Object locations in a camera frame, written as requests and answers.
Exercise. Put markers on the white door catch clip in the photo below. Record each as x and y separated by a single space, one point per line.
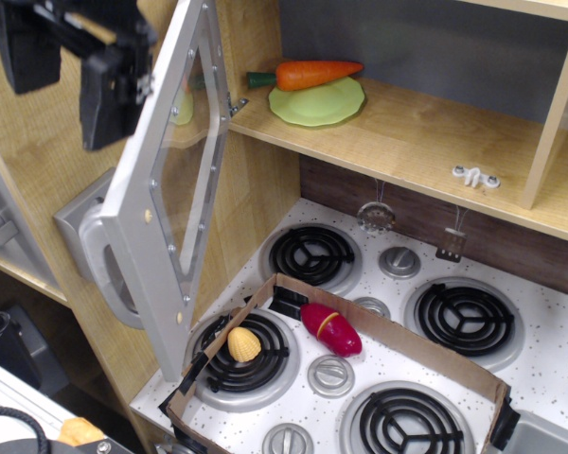
474 177

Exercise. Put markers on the silver toy microwave door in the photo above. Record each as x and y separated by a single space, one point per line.
145 243

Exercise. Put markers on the back grey stove knob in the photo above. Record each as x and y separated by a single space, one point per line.
399 263

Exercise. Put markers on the hanging toy spatula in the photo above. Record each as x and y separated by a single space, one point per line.
452 244

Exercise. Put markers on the grey toy sink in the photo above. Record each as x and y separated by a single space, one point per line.
535 435

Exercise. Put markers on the round hanging toy skimmer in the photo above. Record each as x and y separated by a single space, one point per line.
376 217

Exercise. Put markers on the middle grey stove knob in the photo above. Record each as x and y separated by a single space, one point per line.
375 305

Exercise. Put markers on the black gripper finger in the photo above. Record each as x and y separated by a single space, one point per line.
30 58
115 82

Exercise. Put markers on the stove burner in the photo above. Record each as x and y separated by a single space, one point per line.
469 317
317 254
228 385
403 417

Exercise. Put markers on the grey stove knob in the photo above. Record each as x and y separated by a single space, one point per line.
287 438
375 305
331 377
399 263

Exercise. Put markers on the front right stove burner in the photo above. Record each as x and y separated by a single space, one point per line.
403 417

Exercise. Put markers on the orange toy carrot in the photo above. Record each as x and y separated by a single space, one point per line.
300 75

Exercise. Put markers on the light green toy plate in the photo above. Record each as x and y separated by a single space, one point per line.
318 106

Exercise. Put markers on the back left stove burner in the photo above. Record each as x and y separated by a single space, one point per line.
317 254

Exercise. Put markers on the red toy sweet potato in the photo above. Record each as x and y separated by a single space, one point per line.
331 329

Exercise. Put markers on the centre grey stove knob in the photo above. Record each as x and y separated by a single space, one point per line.
331 377

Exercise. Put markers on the grey wall phone holder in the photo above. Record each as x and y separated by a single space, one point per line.
70 217

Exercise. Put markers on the orange toy food piece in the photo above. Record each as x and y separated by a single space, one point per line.
78 431

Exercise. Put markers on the brown cardboard barrier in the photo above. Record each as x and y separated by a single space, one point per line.
390 353

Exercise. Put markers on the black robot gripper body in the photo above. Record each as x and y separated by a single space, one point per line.
82 27

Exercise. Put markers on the back right stove burner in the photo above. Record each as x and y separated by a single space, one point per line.
469 317

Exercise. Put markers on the front left stove burner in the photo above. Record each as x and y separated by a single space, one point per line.
228 385

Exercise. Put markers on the black device on floor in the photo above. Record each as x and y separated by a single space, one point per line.
25 353

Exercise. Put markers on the front grey stove knob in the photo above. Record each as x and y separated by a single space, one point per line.
287 438

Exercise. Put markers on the yellow toy corn piece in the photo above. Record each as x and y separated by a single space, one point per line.
243 345

